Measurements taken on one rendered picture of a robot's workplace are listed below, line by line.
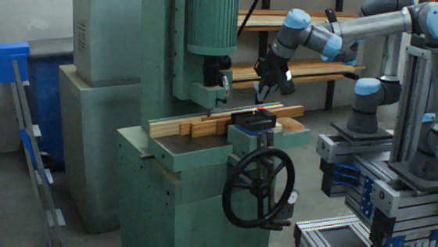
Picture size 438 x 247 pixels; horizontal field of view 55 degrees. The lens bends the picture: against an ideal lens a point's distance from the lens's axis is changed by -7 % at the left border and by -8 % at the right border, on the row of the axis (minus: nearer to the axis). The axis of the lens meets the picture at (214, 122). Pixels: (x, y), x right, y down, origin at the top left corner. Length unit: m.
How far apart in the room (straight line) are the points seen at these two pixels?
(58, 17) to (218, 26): 2.37
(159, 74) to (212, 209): 0.56
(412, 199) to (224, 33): 0.90
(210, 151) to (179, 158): 0.12
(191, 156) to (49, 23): 2.46
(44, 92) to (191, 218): 1.88
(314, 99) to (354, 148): 3.11
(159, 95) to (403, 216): 1.04
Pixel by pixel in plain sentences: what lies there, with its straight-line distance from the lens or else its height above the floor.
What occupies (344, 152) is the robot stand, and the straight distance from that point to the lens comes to 2.08.
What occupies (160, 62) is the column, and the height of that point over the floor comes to 1.13.
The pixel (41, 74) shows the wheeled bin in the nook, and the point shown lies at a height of 0.78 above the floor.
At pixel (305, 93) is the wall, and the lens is 5.07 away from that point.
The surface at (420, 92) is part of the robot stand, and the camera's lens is 1.90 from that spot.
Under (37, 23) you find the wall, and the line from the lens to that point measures 3.73.
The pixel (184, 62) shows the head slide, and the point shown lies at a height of 1.14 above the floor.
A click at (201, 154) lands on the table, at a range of 1.52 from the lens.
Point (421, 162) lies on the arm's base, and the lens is 1.73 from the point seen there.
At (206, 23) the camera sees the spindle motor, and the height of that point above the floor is 1.31.
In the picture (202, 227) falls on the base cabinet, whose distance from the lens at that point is 1.66.
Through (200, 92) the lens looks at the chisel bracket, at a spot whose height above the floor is 1.05.
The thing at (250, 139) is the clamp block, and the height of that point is 0.95.
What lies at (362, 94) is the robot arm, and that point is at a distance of 2.07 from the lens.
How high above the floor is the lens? 1.48
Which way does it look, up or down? 19 degrees down
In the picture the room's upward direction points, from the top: 3 degrees clockwise
